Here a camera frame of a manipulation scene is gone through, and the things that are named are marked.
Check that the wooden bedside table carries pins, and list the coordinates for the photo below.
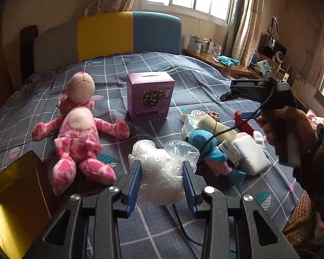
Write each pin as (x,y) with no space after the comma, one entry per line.
(236,72)

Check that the blue plush toy pink dress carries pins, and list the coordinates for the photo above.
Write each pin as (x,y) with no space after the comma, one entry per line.
(215,159)

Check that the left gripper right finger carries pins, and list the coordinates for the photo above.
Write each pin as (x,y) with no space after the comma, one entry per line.
(208,203)

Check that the white tissue packet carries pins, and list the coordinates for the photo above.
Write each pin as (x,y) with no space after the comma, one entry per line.
(231,152)

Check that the beige curtain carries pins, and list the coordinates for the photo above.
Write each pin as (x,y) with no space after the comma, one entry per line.
(244,30)

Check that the teal plush on table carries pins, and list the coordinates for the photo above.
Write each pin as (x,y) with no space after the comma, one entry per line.
(227,61)

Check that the gold metal tin box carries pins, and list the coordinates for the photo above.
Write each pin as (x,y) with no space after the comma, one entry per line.
(26,204)

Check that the purple cardboard box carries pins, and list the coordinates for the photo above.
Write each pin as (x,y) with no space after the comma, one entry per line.
(149,95)

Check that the person's right hand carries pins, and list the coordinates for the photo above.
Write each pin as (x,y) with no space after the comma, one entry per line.
(295,122)

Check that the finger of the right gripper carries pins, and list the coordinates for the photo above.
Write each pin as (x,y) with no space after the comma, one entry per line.
(250,115)
(226,97)

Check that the beige mesh cloth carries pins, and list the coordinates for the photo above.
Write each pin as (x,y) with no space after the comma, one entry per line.
(214,127)

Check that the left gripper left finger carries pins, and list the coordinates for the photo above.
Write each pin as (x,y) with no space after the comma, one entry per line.
(115,202)

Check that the grey checked bed sheet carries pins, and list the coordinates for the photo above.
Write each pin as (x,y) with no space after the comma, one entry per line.
(152,231)

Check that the white foam block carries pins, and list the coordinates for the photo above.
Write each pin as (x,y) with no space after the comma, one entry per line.
(253,160)

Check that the yellow blue grey headboard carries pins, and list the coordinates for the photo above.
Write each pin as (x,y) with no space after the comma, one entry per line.
(106,34)

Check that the white tin can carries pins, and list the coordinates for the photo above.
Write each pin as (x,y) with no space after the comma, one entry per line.
(195,43)

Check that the clear plastic bag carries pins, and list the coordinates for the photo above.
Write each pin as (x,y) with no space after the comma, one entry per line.
(162,171)

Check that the pink spotted plush toy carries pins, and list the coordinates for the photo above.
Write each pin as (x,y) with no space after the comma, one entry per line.
(77,144)

